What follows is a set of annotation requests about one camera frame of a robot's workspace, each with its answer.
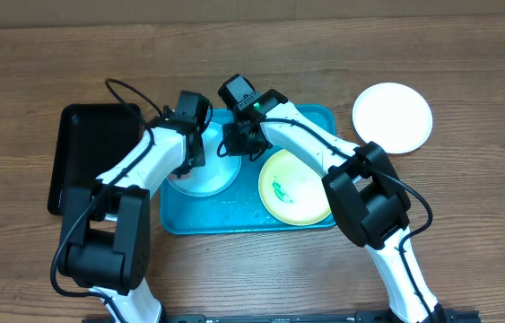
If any light blue plate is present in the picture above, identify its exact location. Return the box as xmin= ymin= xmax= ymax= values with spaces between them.
xmin=167 ymin=122 xmax=241 ymax=196

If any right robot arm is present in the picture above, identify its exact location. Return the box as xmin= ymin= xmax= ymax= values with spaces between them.
xmin=217 ymin=74 xmax=447 ymax=322

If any green rimmed plate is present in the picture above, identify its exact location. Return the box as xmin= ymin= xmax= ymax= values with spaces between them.
xmin=258 ymin=149 xmax=331 ymax=226

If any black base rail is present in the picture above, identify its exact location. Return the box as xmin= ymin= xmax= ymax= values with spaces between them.
xmin=161 ymin=309 xmax=481 ymax=323

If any teal plastic serving tray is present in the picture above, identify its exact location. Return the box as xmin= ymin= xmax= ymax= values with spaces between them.
xmin=159 ymin=104 xmax=338 ymax=236

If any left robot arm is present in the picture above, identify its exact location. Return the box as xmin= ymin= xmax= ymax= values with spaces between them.
xmin=50 ymin=91 xmax=212 ymax=322

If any black rectangular tray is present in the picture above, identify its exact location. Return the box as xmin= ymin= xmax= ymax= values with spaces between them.
xmin=47 ymin=103 xmax=142 ymax=215

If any red and green sponge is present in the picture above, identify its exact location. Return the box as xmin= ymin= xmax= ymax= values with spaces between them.
xmin=167 ymin=173 xmax=190 ymax=180

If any white plate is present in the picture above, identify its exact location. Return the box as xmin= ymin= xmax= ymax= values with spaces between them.
xmin=352 ymin=83 xmax=433 ymax=154

